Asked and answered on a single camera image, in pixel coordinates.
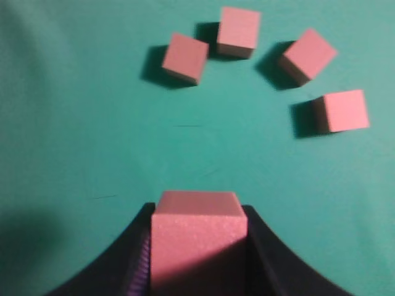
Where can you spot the pink cube column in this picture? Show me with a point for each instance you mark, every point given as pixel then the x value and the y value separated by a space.
pixel 340 111
pixel 185 58
pixel 238 32

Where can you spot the pink cube later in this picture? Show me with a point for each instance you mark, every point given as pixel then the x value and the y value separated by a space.
pixel 198 244

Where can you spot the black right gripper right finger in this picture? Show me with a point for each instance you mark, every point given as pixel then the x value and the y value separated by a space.
pixel 274 269

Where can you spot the pink cube from column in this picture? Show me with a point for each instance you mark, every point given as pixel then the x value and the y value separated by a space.
pixel 307 56

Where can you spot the green cloth backdrop and cover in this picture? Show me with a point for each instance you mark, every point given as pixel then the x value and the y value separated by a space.
pixel 92 128

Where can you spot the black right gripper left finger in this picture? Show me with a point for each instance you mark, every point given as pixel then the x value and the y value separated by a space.
pixel 122 269

